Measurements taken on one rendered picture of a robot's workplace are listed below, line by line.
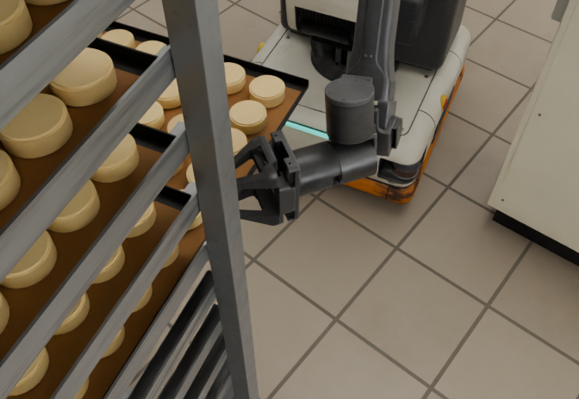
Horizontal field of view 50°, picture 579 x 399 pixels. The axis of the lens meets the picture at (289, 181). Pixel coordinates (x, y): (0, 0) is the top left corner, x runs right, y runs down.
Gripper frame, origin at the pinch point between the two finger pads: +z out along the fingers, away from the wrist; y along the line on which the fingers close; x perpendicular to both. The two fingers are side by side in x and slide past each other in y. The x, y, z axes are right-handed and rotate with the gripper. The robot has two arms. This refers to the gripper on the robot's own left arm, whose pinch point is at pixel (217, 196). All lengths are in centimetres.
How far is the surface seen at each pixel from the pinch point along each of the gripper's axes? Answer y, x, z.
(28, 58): -35.7, -14.5, 12.0
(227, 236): -3.5, -8.2, 1.1
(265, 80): 0.3, 17.3, -12.1
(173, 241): -7.5, -9.6, 6.6
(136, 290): -8.1, -14.0, 11.1
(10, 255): -25.4, -19.5, 16.8
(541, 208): 79, 26, -94
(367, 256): 98, 38, -49
